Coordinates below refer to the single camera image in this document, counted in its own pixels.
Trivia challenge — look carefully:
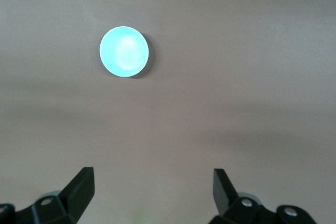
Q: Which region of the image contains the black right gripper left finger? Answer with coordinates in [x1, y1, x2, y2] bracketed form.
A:
[0, 166, 96, 224]

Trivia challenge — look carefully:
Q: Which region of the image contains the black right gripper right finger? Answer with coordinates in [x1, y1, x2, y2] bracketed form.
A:
[209, 168, 319, 224]

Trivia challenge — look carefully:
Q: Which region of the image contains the light blue bowl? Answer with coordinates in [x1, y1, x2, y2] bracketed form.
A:
[99, 26, 150, 78]

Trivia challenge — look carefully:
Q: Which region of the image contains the brown table cover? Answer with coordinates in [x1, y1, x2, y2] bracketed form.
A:
[0, 0, 336, 224]

